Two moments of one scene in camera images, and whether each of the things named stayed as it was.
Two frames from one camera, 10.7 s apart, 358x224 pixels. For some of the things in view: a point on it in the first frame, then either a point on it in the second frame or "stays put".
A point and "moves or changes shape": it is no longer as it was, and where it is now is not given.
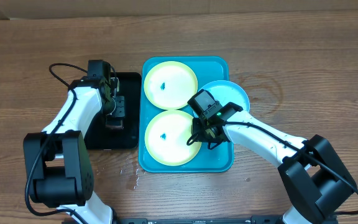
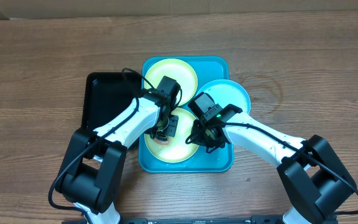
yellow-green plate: [166, 137] stays put
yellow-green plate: [169, 84] stays put
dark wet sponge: [117, 124] moves or changes shape
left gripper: [120, 112] -> [171, 132]
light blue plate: [225, 91] stays put
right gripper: [202, 137] stays put
